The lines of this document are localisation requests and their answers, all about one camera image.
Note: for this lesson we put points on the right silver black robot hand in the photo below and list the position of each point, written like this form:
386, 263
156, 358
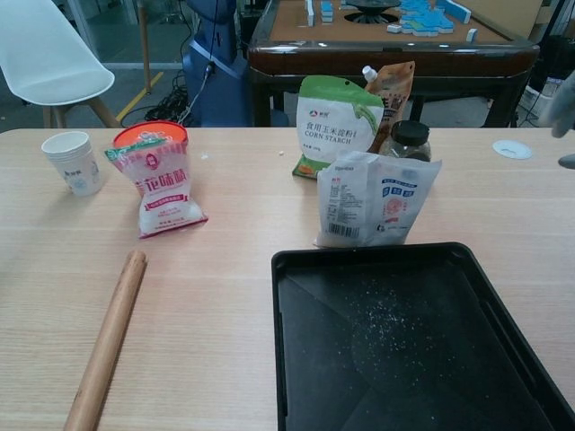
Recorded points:
567, 108

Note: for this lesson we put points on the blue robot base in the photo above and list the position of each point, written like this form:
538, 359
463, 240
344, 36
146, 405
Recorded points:
215, 67

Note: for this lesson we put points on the black square tray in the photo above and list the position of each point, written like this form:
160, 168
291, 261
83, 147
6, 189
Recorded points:
404, 341

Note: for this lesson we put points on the white round table grommet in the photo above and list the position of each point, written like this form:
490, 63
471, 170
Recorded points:
512, 149

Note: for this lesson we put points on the white blue mahjong tile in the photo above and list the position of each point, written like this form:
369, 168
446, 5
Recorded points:
472, 33

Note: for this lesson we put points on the glass spice jar black lid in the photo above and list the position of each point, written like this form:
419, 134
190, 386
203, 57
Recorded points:
411, 139

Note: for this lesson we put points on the blue mahjong tile pile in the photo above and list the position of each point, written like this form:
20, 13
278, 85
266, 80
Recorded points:
431, 18

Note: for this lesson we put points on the brown spout pouch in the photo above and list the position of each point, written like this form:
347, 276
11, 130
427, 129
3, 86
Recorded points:
395, 94

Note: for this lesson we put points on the dark wood mahjong table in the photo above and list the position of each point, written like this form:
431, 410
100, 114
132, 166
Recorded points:
395, 54

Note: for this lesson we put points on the black mahjong table centre dome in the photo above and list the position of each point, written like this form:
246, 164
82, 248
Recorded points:
370, 11

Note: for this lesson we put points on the green white corn starch bag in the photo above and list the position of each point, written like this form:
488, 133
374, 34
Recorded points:
332, 125

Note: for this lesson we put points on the pink white snack bag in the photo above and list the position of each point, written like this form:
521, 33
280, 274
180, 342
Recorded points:
164, 193

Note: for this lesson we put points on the orange lidded round tub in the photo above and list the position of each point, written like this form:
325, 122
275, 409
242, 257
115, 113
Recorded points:
150, 132

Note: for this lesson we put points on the white paper cup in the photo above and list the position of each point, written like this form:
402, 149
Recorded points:
74, 164

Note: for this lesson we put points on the wooden rolling pin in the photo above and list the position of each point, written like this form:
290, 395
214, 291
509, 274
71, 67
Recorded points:
108, 341

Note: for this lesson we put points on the white chair wooden legs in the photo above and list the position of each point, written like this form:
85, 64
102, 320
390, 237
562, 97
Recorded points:
49, 67

